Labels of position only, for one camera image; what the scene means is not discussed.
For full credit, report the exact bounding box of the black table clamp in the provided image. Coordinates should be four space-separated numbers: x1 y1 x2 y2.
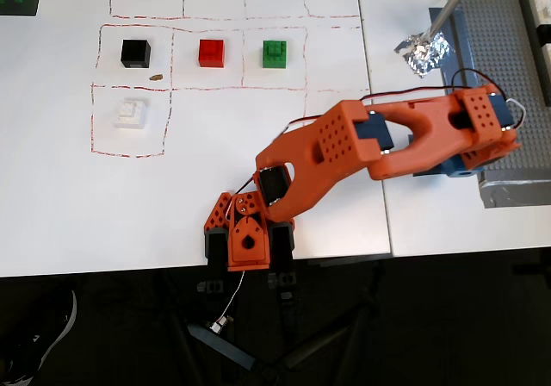
202 227 231 295
267 221 299 303

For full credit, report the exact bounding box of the white cable with connector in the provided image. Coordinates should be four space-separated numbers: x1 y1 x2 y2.
208 269 247 336

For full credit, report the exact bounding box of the metal stand pole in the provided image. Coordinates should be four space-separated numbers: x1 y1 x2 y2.
424 0 479 43

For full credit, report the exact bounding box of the black brick block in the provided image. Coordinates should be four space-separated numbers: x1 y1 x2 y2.
121 39 152 70

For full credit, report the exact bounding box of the white brick block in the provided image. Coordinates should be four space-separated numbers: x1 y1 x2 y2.
113 97 150 130

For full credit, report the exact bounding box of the red brick block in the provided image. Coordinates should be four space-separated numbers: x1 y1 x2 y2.
198 39 226 69

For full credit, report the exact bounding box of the black tripod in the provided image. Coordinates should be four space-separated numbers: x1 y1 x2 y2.
184 269 382 381

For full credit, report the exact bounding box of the grey studded baseplate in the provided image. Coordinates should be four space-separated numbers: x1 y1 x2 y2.
443 0 551 185

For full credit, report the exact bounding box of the crumpled aluminium foil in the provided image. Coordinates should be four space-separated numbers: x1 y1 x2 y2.
393 30 452 79

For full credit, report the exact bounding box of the black and white shoe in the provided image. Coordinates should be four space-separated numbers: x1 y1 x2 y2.
0 289 79 386

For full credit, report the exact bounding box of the grey tape patch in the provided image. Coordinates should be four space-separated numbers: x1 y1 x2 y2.
476 168 551 210

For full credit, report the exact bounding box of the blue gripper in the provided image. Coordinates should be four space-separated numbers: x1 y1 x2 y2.
437 155 488 180

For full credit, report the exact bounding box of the grey tape strip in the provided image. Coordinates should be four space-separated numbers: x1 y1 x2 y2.
429 6 480 92

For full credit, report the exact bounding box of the dark square marker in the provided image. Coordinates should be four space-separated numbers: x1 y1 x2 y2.
0 0 43 18

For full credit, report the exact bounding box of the black and white brick stack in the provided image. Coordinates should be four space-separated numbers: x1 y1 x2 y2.
516 0 551 108

